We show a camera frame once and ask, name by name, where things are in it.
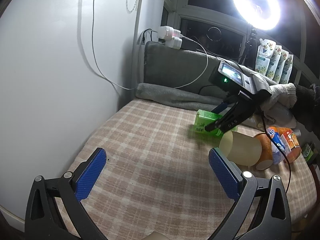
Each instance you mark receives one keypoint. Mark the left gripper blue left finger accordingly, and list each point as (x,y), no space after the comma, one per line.
(43,219)

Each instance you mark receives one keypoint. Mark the white gloved right hand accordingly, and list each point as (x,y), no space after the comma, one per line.
(277,107)

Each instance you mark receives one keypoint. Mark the orange patterned paper cup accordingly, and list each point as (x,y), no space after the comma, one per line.
(266,158)

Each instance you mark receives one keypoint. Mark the white power strip with plugs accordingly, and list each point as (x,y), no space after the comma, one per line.
(172,37)

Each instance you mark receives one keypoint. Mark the orange red juice cup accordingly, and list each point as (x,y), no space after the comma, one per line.
(291,143)

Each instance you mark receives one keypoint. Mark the grey cushion backrest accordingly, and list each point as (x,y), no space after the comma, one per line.
(183,69)

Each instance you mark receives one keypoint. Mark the grey rolled blanket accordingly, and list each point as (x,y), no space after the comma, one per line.
(176,97)

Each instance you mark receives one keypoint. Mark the white window frame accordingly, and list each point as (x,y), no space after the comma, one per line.
(220,27)

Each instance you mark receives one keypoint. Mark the black tripod stand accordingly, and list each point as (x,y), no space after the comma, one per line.
(249,55)

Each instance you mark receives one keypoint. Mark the white refill pouch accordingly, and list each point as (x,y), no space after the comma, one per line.
(274,60)
(287,69)
(264,54)
(283,57)

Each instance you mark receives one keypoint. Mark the bright ring light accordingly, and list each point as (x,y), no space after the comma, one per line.
(261,14)

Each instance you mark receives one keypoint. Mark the plaid beige bed cover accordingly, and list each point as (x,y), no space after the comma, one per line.
(157,176)

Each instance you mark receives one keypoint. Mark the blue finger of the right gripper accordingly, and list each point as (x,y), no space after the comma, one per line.
(231,119)
(221,107)

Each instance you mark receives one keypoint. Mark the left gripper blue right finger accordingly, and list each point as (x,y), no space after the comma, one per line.
(260,209)

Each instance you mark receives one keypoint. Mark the white paper cup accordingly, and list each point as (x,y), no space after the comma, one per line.
(240,149)

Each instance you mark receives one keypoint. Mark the green tea bottle cup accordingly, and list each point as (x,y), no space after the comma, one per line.
(204,118)

